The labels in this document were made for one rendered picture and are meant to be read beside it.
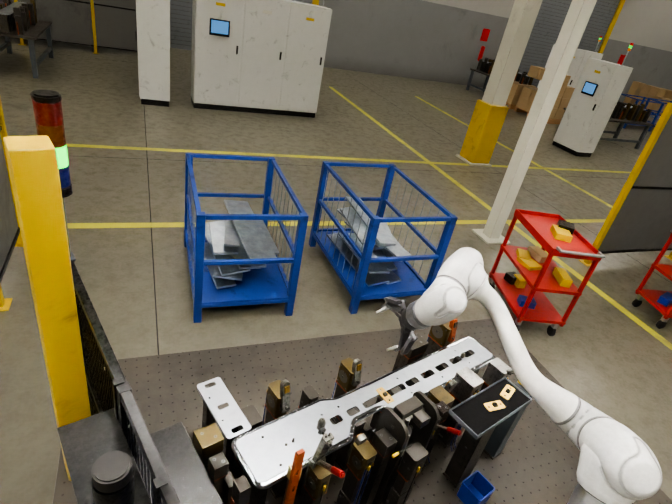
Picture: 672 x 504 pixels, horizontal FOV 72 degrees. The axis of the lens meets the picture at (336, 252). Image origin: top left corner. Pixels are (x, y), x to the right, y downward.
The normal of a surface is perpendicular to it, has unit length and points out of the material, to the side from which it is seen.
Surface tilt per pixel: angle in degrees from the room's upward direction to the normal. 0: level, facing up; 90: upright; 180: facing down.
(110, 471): 0
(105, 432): 0
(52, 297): 90
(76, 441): 0
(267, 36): 90
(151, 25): 90
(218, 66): 90
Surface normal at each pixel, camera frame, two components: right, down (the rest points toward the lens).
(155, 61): 0.29, 0.53
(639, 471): -0.04, -0.04
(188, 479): 0.18, -0.85
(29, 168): 0.58, 0.50
